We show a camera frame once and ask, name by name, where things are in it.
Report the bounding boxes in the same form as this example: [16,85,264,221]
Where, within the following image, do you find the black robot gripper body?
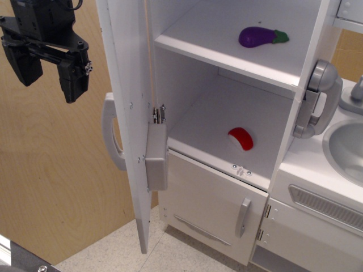
[1,1,91,71]

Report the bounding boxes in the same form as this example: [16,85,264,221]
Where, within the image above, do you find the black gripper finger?
[3,44,43,87]
[57,62,89,104]

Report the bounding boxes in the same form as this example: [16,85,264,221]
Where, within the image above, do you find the white toy fridge door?
[96,1,153,254]

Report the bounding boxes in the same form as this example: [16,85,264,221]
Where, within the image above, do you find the white toy fridge cabinet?
[143,0,343,266]

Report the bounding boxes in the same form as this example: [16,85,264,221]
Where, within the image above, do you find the grey ice dispenser panel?
[145,124,168,191]

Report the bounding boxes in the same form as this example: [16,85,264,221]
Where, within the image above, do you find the purple toy eggplant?
[238,27,290,48]

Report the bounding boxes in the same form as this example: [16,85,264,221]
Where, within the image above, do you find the red toy food slice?
[228,127,254,152]

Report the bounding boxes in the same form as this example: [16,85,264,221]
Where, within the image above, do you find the black base with screw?
[1,235,59,272]

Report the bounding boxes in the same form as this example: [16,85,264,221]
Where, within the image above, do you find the white lower freezer door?
[158,151,268,265]

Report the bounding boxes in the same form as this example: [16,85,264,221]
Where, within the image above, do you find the grey toy telephone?
[293,59,343,139]

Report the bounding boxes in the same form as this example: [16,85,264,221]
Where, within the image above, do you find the grey toy sink basin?
[323,120,362,186]

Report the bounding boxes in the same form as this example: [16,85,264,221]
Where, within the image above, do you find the white toy kitchen counter unit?
[249,78,363,272]

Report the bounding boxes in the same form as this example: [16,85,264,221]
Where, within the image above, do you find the grey toy faucet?
[339,76,363,115]

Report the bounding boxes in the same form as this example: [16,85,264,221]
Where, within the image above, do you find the white upper cabinet corner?
[334,0,362,32]

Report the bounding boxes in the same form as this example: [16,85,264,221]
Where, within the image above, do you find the grey vent panel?
[288,184,362,237]

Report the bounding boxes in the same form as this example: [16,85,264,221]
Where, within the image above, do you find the grey fridge door handle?
[102,92,126,171]

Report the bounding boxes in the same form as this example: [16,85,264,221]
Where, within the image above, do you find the grey freezer door handle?
[235,198,251,238]

